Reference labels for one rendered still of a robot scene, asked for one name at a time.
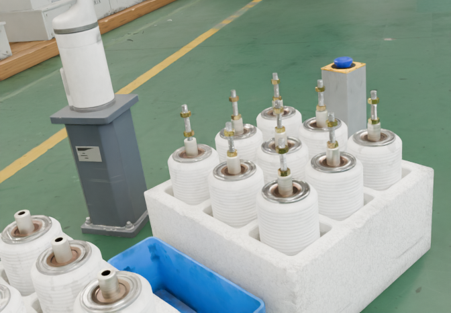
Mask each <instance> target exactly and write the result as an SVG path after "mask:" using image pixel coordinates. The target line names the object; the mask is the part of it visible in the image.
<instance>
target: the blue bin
mask: <svg viewBox="0 0 451 313"><path fill-rule="evenodd" d="M108 263H109V264H110V265H112V266H113V267H115V268H116V269H118V270H119V271H129V272H132V273H136V274H138V275H141V276H142V277H143V278H145V279H146V280H147V281H148V282H149V284H150V286H151V288H152V293H153V294H154V295H155V296H157V297H159V298H160V299H161V300H163V301H165V302H166V303H167V304H169V305H171V306H172V307H173V308H175V309H176V310H178V311H179V312H180V313H265V312H266V308H265V304H264V302H263V301H262V300H261V299H260V298H257V297H256V296H254V295H253V294H251V293H250V292H247V291H246V290H244V289H243V288H241V287H240V286H238V285H236V284H234V283H232V282H231V281H229V280H228V279H226V278H224V277H222V276H221V275H219V274H218V273H216V272H214V271H212V270H211V269H209V268H208V267H206V266H204V265H202V264H201V263H199V262H198V261H196V260H194V259H192V258H191V257H189V256H188V255H186V254H184V253H182V252H180V251H179V250H177V249H176V248H174V247H172V246H170V245H169V244H167V243H166V242H164V241H163V240H160V239H159V238H157V237H155V236H151V237H148V238H146V239H144V240H142V241H141V242H139V243H137V244H135V245H134V246H132V247H130V248H128V249H127V250H125V251H123V252H122V253H120V254H118V255H116V256H114V257H113V258H111V259H110V260H108Z"/></svg>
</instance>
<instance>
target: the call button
mask: <svg viewBox="0 0 451 313"><path fill-rule="evenodd" d="M351 63H352V58H350V57H339V58H336V59H335V60H334V64H336V66H337V67H340V68H344V67H348V66H350V65H351Z"/></svg>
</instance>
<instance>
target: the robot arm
mask: <svg viewBox="0 0 451 313"><path fill-rule="evenodd" d="M52 27H53V30H54V35H55V37H56V42H57V45H58V49H59V53H60V57H61V61H62V65H63V67H62V68H61V69H60V74H61V76H62V81H63V84H64V88H65V91H66V96H67V99H68V104H69V107H70V110H75V111H76V112H80V113H88V112H94V111H99V110H102V109H106V108H108V107H110V106H112V105H113V104H114V103H115V97H114V93H113V87H112V84H111V79H110V75H109V69H108V66H107V61H106V57H105V52H104V48H103V43H102V39H101V34H100V31H99V26H98V21H97V16H96V13H95V8H94V4H93V0H76V2H75V4H74V5H73V6H72V7H71V8H70V9H69V10H67V11H65V12H64V13H61V14H60V15H58V16H56V17H55V18H54V19H53V20H52Z"/></svg>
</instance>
